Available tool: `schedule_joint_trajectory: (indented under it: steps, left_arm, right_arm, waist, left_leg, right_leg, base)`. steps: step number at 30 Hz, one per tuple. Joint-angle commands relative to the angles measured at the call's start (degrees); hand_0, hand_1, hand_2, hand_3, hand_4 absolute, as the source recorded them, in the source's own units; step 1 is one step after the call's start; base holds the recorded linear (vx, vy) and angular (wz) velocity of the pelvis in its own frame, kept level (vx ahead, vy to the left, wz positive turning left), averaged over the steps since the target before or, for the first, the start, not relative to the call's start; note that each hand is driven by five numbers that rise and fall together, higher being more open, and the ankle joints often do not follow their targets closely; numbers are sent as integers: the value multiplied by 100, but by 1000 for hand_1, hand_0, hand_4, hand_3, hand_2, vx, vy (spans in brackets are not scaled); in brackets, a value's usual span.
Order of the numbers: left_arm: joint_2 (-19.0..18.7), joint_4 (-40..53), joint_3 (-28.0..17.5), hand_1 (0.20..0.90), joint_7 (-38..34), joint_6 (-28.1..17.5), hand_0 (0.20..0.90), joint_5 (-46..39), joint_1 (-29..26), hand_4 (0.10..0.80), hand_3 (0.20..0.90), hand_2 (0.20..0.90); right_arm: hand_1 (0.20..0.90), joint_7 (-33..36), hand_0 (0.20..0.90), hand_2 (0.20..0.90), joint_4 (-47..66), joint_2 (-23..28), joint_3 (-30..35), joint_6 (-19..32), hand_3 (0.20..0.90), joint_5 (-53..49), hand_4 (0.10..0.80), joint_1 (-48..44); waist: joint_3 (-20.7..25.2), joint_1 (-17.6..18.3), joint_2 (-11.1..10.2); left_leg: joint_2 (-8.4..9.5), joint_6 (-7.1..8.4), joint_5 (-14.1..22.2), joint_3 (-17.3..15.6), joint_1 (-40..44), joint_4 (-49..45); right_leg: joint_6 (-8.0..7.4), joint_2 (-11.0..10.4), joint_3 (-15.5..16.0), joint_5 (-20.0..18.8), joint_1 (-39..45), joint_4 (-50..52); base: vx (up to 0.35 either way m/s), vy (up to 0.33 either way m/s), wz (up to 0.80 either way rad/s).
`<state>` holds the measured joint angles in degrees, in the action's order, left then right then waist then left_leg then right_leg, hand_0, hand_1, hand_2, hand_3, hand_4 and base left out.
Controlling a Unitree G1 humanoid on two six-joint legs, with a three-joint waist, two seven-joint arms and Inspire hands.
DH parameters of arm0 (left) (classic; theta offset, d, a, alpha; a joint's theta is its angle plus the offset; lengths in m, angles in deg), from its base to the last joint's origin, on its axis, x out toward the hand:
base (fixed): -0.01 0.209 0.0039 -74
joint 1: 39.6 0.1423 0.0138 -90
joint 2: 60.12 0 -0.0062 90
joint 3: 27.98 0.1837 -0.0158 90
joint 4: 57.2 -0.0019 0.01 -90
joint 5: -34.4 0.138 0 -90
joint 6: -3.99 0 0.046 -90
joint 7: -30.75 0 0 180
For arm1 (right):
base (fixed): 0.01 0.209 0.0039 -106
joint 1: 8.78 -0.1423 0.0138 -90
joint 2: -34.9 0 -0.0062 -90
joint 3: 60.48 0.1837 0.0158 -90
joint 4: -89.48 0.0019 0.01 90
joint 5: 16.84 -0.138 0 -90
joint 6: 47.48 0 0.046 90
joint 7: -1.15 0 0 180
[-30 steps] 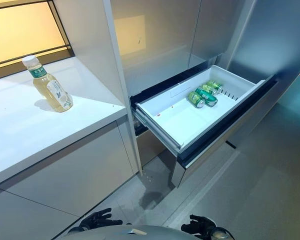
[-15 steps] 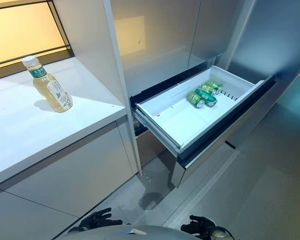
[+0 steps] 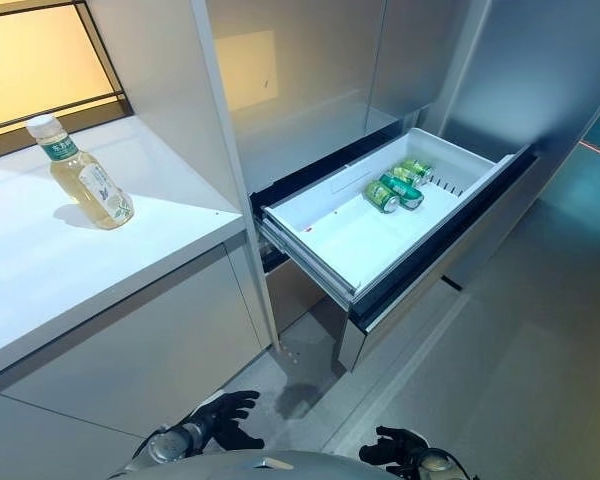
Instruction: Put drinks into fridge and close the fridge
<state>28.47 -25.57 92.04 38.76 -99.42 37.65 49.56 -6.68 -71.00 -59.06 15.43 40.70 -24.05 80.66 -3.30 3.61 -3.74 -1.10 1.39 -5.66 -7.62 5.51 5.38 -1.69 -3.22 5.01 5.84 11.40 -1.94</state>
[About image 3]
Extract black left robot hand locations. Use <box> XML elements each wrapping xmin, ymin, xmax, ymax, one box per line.
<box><xmin>201</xmin><ymin>390</ymin><xmax>266</xmax><ymax>450</ymax></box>

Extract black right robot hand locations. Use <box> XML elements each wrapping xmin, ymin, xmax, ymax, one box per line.
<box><xmin>358</xmin><ymin>425</ymin><xmax>430</xmax><ymax>479</ymax></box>

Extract white fridge drawer bin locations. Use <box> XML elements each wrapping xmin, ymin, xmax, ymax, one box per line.
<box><xmin>260</xmin><ymin>127</ymin><xmax>516</xmax><ymax>301</ymax></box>

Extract silver fridge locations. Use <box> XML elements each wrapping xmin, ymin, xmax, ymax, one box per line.
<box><xmin>189</xmin><ymin>0</ymin><xmax>600</xmax><ymax>374</ymax></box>

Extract grey robot torso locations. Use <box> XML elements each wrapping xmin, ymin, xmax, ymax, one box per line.
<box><xmin>110</xmin><ymin>448</ymin><xmax>434</xmax><ymax>480</ymax></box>

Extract white counter cabinet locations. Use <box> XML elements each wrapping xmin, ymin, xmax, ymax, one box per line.
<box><xmin>0</xmin><ymin>115</ymin><xmax>281</xmax><ymax>480</ymax></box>

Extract green drink can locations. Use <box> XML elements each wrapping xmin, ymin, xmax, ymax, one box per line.
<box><xmin>391</xmin><ymin>158</ymin><xmax>435</xmax><ymax>187</ymax></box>
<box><xmin>378</xmin><ymin>172</ymin><xmax>425</xmax><ymax>210</ymax></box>
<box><xmin>363</xmin><ymin>179</ymin><xmax>402</xmax><ymax>215</ymax></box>

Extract green tea plastic bottle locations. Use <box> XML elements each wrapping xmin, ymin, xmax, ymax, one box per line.
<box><xmin>26</xmin><ymin>113</ymin><xmax>136</xmax><ymax>231</ymax></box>

